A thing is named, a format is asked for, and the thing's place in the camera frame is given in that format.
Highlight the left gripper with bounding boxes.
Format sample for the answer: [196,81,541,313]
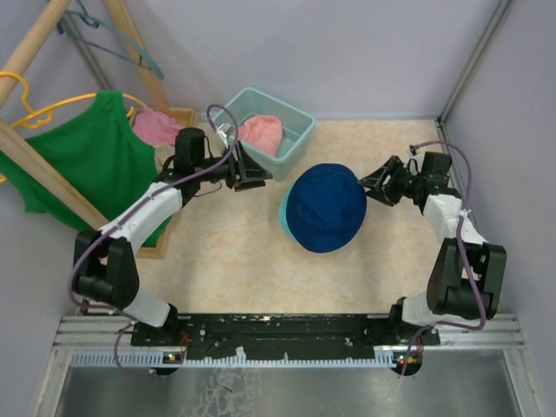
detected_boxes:
[195,140,273,192]

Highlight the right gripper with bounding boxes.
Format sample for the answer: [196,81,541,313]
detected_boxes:
[357,156,425,207]

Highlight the pink hat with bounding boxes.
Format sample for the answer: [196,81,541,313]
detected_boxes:
[239,115,283,157]

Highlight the light teal plastic bin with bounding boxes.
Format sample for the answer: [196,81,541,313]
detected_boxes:
[225,87,316,181]

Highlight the turquoise bucket hat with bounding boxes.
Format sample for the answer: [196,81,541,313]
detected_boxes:
[279,185,303,244]

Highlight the dark blue bucket hat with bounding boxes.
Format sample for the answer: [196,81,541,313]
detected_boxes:
[290,163,367,254]

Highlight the wooden clothes rack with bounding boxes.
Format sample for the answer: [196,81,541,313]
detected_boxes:
[0,0,200,261]

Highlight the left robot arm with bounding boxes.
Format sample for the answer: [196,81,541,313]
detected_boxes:
[69,128,273,345]

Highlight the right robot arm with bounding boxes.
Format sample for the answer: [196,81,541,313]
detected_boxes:
[359,150,507,344]

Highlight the pink cloth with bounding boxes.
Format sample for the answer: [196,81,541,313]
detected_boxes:
[132,109,183,146]

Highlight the green shirt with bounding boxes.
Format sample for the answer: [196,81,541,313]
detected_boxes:
[1,90,158,231]

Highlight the yellow hanger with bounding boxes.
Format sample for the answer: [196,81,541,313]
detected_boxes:
[0,70,147,183]

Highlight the grey-blue hanger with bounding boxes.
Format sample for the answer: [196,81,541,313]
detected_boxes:
[56,3,166,80]

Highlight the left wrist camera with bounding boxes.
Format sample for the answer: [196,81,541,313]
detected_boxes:
[215,122,235,145]

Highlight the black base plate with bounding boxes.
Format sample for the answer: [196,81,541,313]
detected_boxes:
[131,312,419,361]

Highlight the aluminium rail frame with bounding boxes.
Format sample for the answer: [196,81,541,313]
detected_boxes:
[53,314,525,376]

